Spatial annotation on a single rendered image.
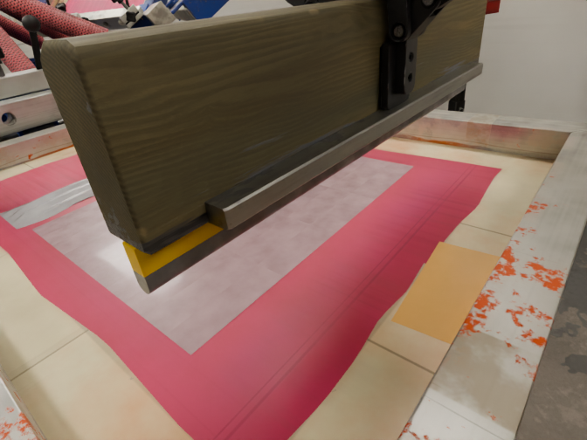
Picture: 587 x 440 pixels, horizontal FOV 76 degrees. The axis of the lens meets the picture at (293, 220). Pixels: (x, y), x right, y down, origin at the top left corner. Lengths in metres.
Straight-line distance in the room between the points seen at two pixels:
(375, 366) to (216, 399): 0.10
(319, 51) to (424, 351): 0.18
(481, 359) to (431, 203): 0.22
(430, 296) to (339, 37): 0.18
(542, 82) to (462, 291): 2.06
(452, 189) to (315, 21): 0.28
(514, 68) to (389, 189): 1.94
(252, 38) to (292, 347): 0.18
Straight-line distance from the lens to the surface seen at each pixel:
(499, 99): 2.38
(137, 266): 0.17
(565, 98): 2.32
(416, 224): 0.37
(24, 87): 0.90
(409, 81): 0.27
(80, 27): 1.30
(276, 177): 0.17
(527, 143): 0.53
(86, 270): 0.40
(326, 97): 0.21
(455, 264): 0.33
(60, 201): 0.56
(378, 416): 0.23
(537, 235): 0.31
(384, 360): 0.25
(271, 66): 0.18
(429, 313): 0.28
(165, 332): 0.30
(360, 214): 0.39
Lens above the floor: 1.15
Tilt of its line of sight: 31 degrees down
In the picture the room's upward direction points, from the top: 7 degrees counter-clockwise
